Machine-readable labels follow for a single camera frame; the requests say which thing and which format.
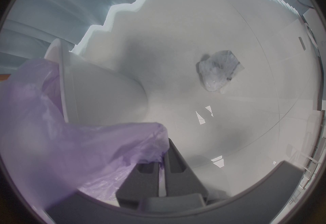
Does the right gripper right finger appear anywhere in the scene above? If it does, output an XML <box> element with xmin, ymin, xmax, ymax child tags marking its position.
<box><xmin>163</xmin><ymin>138</ymin><xmax>210</xmax><ymax>200</ymax></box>

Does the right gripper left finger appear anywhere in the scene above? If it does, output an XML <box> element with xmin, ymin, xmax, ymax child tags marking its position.
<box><xmin>116</xmin><ymin>161</ymin><xmax>161</xmax><ymax>210</ymax></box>

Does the crumpled clear plastic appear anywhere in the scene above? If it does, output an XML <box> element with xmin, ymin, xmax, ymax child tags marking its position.
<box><xmin>198</xmin><ymin>50</ymin><xmax>246</xmax><ymax>94</ymax></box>

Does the pale blue curtain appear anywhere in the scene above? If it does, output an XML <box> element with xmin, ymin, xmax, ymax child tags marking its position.
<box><xmin>0</xmin><ymin>0</ymin><xmax>315</xmax><ymax>77</ymax></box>

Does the purple plastic bag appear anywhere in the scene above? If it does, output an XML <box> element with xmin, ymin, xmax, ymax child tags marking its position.
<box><xmin>0</xmin><ymin>59</ymin><xmax>170</xmax><ymax>216</ymax></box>

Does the white trash bin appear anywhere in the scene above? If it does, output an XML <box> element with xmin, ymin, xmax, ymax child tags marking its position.
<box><xmin>44</xmin><ymin>38</ymin><xmax>150</xmax><ymax>127</ymax></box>

